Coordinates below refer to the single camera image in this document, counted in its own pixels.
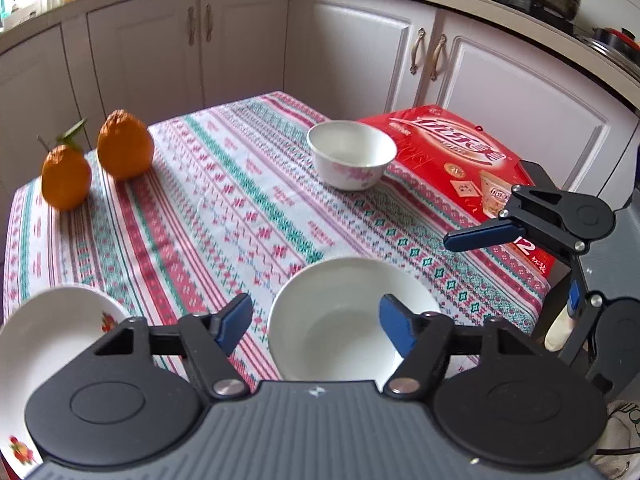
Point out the orange with green leaf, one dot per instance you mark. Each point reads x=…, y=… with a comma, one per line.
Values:
x=65, y=180

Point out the orange without leaf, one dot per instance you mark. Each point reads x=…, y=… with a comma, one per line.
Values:
x=125, y=145

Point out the white kitchen cabinets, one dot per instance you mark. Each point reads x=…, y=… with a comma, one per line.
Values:
x=350, y=50

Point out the red printed carton box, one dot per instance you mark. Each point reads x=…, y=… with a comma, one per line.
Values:
x=440, y=145

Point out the large white fruit-print plate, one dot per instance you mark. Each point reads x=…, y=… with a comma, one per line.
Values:
x=45, y=330

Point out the red-rimmed pot lid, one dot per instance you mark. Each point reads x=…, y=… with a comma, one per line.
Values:
x=620, y=45

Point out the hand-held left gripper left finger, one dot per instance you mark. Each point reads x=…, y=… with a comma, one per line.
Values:
x=235, y=322

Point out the white pink-flower bowl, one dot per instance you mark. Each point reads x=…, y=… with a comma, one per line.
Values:
x=350, y=150
x=325, y=325

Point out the person's right hand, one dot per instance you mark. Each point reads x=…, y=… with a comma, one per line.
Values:
x=556, y=335

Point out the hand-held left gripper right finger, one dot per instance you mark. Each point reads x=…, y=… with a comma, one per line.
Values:
x=397, y=322

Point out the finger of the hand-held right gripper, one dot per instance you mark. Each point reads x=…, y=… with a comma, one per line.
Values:
x=480, y=237
x=575, y=297

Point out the red green patterned tablecloth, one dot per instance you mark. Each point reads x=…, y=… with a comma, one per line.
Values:
x=225, y=200

